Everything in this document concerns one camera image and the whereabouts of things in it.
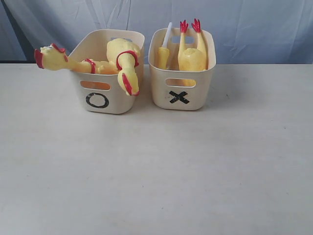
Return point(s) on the headless yellow chicken body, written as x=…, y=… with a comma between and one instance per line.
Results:
x=192, y=58

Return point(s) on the large yellow rubber chicken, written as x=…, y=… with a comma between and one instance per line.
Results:
x=54, y=58

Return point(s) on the small yellow rubber chicken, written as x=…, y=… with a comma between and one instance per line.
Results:
x=124, y=55

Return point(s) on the white backdrop cloth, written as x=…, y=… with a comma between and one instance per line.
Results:
x=244, y=31

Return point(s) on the cream bin with O mark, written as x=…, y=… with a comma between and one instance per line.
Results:
x=101, y=92

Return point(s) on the broken chicken head with squeaker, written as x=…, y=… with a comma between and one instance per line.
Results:
x=163, y=51

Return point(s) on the cream bin with X mark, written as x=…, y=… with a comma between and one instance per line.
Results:
x=174, y=89

